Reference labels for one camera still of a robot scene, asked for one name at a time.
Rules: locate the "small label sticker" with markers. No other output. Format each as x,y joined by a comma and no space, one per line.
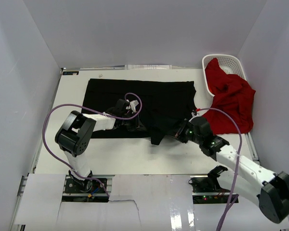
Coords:
70,73

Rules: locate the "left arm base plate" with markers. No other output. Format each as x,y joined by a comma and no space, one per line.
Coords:
93,193

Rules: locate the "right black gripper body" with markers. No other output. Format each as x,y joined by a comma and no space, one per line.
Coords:
185,133

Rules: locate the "red t shirt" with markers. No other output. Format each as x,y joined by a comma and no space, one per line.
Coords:
232,94

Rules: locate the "white plastic basket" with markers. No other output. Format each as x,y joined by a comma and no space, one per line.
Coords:
228,63

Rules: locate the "black t shirt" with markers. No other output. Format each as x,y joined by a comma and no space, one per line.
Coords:
165,105

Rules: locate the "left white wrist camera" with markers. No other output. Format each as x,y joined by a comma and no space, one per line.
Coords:
132,106

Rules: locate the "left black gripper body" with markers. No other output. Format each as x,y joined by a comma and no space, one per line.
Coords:
133,124

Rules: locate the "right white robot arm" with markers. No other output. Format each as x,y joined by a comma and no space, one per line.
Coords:
268,190

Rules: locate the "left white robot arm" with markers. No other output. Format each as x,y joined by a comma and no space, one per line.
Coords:
74,135

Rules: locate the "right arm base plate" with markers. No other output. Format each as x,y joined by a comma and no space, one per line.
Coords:
207,192

